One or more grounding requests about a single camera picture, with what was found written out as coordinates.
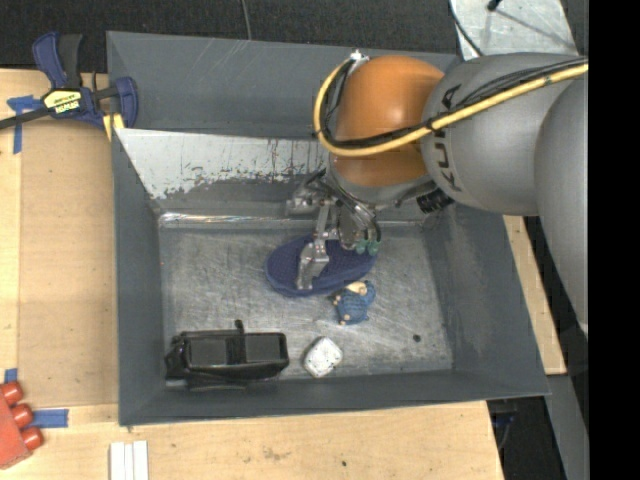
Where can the blue toy animal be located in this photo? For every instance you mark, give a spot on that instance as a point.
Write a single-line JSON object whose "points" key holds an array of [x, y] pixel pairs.
{"points": [[354, 305]]}

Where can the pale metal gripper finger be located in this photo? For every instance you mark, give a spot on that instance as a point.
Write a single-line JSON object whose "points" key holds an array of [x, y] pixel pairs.
{"points": [[312, 265], [302, 203]]}

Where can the black cylinder on white bracket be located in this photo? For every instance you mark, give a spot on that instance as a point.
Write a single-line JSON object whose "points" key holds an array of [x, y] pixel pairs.
{"points": [[435, 201]]}

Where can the grey metal bin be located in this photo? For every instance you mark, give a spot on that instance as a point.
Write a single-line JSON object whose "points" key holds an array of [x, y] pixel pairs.
{"points": [[200, 293]]}

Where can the dark blue cloth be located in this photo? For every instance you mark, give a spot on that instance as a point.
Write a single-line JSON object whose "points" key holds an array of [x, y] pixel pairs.
{"points": [[285, 270]]}

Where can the white dotted cube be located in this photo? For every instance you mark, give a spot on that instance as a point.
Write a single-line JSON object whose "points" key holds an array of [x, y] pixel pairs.
{"points": [[323, 357]]}

